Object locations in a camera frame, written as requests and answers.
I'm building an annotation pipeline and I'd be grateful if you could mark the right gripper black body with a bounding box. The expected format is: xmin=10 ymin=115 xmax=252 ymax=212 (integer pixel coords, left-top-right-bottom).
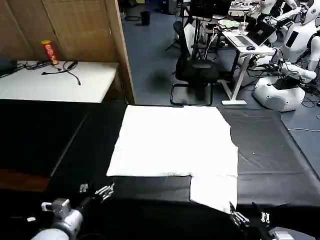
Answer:
xmin=246 ymin=219 xmax=273 ymax=240

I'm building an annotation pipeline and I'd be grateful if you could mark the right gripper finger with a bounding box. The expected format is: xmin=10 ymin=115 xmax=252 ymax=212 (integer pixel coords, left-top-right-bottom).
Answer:
xmin=251 ymin=201 xmax=271 ymax=224
xmin=228 ymin=201 xmax=251 ymax=228

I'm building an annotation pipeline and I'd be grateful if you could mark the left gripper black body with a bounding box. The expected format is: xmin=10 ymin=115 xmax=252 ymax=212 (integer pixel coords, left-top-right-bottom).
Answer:
xmin=74 ymin=196 xmax=101 ymax=213

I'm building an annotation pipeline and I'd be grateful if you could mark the white printed t-shirt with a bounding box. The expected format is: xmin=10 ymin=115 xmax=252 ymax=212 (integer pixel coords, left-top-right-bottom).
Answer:
xmin=106 ymin=104 xmax=240 ymax=215

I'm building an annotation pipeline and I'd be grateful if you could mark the black table cover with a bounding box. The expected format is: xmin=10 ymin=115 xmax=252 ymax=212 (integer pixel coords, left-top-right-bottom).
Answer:
xmin=0 ymin=98 xmax=320 ymax=240

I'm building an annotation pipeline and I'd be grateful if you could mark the white side table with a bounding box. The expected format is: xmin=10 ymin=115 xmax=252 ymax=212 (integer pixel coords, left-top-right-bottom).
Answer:
xmin=0 ymin=59 xmax=120 ymax=104

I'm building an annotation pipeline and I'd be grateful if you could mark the white humanoid robot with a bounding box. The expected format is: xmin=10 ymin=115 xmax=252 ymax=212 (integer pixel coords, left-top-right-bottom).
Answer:
xmin=251 ymin=0 xmax=320 ymax=112

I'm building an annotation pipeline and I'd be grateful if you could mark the red snack can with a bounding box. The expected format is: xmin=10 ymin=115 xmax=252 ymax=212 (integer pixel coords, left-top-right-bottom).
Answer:
xmin=40 ymin=39 xmax=61 ymax=67

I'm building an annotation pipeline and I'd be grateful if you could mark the black laptop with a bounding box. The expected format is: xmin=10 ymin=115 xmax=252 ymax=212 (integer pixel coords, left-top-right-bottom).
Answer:
xmin=0 ymin=57 xmax=18 ymax=79

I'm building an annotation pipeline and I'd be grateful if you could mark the black office chair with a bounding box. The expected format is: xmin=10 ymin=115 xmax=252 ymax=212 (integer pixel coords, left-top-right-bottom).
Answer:
xmin=170 ymin=20 xmax=221 ymax=107

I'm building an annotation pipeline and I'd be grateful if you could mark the wooden folding screen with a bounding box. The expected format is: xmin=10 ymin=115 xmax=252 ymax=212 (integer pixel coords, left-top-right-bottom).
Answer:
xmin=0 ymin=0 xmax=136 ymax=105

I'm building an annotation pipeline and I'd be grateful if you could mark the white standing desk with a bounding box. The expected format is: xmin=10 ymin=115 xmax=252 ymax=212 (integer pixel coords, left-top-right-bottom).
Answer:
xmin=220 ymin=29 xmax=277 ymax=106

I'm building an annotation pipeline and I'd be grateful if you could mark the black waste bin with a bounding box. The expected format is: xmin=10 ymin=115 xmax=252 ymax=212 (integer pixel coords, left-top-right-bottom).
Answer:
xmin=140 ymin=10 xmax=151 ymax=26

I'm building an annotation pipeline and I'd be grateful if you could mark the open grey laptop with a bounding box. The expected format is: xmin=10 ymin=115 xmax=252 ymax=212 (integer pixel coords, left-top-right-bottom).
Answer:
xmin=231 ymin=19 xmax=278 ymax=47

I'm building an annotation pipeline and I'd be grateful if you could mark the clear cup with straw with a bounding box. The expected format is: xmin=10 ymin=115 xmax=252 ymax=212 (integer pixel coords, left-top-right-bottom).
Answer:
xmin=238 ymin=13 xmax=249 ymax=35

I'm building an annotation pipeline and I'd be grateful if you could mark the crumpled cloth pile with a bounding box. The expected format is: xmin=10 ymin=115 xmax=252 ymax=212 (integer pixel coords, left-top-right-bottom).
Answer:
xmin=216 ymin=19 xmax=241 ymax=31

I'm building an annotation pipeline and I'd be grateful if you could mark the black monitor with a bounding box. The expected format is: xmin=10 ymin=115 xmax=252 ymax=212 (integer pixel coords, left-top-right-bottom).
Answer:
xmin=189 ymin=0 xmax=216 ymax=20

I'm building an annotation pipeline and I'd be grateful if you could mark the white headless robot torso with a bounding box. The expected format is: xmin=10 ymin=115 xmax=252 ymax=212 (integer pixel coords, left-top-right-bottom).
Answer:
xmin=259 ymin=0 xmax=279 ymax=16

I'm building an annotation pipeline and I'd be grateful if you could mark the white floor cable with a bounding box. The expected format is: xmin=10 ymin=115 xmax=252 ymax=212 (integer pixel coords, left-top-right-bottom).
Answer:
xmin=287 ymin=127 xmax=320 ymax=133

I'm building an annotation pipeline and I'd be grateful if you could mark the black looped cable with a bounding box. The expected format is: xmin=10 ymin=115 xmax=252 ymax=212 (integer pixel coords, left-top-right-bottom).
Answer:
xmin=40 ymin=59 xmax=82 ymax=87

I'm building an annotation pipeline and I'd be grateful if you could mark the black cable with adapter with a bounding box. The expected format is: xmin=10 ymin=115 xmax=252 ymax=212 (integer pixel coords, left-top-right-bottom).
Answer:
xmin=24 ymin=60 xmax=50 ymax=71

